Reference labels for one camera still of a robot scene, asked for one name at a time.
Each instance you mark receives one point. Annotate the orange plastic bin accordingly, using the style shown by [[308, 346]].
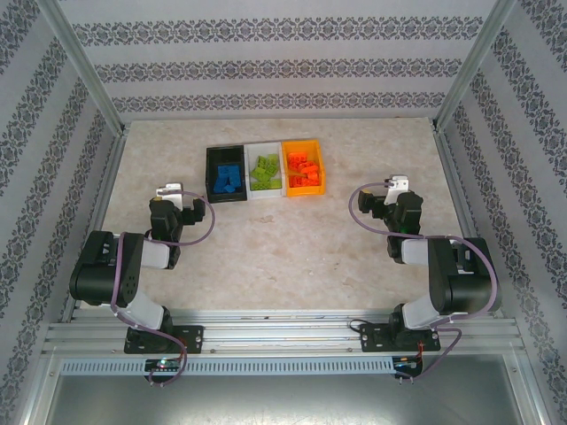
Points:
[[305, 190]]

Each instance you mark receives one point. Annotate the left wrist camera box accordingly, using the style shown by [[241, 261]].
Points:
[[170, 191]]

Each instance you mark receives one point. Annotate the green two-by-four lego brick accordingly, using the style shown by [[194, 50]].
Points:
[[261, 186], [259, 171], [271, 167]]

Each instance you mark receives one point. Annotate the orange two-by-four lego brick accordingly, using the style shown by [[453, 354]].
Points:
[[311, 180]]

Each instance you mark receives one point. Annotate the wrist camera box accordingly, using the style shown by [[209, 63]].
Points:
[[170, 191], [398, 182]]

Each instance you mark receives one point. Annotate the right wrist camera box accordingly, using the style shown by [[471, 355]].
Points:
[[398, 182]]

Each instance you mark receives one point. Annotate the white plastic bin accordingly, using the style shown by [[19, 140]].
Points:
[[266, 194]]

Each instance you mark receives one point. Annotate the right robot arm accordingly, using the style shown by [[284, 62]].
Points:
[[465, 283]]

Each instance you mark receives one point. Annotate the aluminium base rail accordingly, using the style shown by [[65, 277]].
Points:
[[274, 332]]

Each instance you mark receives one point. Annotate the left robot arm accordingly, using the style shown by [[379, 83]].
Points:
[[95, 265]]

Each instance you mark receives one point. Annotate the aluminium frame post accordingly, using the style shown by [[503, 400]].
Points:
[[476, 62], [80, 66]]

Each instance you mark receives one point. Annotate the blue two-by-four lego brick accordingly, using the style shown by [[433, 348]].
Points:
[[223, 170], [235, 177], [219, 181], [238, 187]]

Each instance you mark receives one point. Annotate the grey metal panel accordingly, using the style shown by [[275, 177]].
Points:
[[283, 403]]

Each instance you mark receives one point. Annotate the aluminium table side rail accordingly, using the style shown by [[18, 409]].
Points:
[[452, 177], [101, 203]]

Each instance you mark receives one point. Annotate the black plastic bin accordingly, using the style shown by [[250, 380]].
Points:
[[225, 155]]

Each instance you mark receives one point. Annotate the blue two-by-two lego brick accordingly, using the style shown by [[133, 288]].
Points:
[[228, 189]]

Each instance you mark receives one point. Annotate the green two-by-two lego brick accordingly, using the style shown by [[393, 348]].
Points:
[[265, 159], [277, 183]]

